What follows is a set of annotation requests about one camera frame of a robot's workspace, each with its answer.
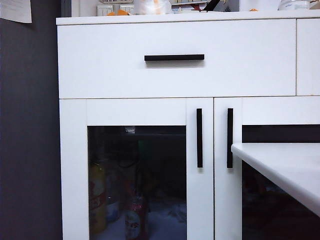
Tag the red white beverage can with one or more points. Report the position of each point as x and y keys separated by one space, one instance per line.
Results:
x=136 y=217

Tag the white glass-panel cabinet door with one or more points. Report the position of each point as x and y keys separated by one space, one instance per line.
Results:
x=221 y=200
x=72 y=175

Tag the white cabinet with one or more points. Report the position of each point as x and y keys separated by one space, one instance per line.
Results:
x=125 y=20

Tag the wide white drawer front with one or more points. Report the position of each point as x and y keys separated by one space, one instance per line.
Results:
x=100 y=62

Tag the clear pump sanitizer bottle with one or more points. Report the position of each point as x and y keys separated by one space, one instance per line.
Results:
x=113 y=207

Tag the yellow detergent bottle green cap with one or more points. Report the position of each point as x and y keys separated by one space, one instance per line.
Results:
x=98 y=200

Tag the translucent white plastic bag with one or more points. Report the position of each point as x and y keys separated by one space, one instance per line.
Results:
x=152 y=6

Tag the orange paper tiger box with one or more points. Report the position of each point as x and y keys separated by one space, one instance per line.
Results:
x=122 y=12

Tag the white teal printed box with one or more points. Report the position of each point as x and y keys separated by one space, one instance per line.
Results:
x=187 y=3

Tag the black slanted object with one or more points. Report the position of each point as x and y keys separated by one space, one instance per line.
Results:
x=211 y=5

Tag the small orange item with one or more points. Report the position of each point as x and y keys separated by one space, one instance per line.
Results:
x=253 y=9

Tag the white round tub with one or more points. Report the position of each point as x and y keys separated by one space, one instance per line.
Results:
x=293 y=4

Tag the white paper sheet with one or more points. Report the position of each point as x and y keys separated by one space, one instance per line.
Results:
x=15 y=10

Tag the white wall socket box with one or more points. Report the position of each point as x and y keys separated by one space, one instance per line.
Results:
x=104 y=9
x=127 y=7

